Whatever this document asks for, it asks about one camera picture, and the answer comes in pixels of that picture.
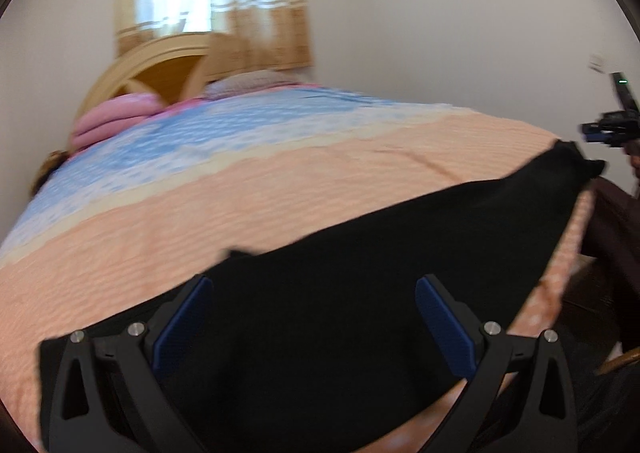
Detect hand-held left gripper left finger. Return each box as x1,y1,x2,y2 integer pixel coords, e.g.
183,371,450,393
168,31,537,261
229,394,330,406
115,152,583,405
40,274,214,453

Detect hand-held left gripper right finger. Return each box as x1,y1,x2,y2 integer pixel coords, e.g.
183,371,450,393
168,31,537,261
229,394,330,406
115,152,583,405
416,274,578,453

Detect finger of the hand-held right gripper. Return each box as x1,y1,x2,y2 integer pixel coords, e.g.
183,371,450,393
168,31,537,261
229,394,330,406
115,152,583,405
580,122,613,145

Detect black pants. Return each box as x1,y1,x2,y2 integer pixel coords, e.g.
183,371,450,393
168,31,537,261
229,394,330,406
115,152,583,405
40,140,606,453

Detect person's dark brown trouser leg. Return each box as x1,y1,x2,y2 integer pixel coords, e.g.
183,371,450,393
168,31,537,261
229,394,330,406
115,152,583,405
582,177,640,296

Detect peach and blue dotted bedspread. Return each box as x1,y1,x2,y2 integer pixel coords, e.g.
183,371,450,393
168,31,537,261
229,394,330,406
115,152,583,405
0,83,593,453

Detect brown furry toy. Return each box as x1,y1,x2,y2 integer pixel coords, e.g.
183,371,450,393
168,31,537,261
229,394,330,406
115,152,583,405
30,150,68,194

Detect folded pink blanket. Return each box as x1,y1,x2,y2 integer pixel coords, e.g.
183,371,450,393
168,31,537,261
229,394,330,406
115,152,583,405
70,92,166,154

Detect pink patterned pillow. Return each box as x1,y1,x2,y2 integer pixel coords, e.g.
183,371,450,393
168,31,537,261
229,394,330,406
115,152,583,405
202,70,306,99

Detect cream wooden headboard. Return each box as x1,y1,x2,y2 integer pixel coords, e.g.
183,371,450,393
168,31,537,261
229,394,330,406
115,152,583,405
75,33,236,134

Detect tan and white curtain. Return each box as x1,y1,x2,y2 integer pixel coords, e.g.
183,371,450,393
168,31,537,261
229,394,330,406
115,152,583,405
114,0,313,71

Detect brown wooden rail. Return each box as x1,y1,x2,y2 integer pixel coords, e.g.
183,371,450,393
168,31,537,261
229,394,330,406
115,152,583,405
595,350,640,376

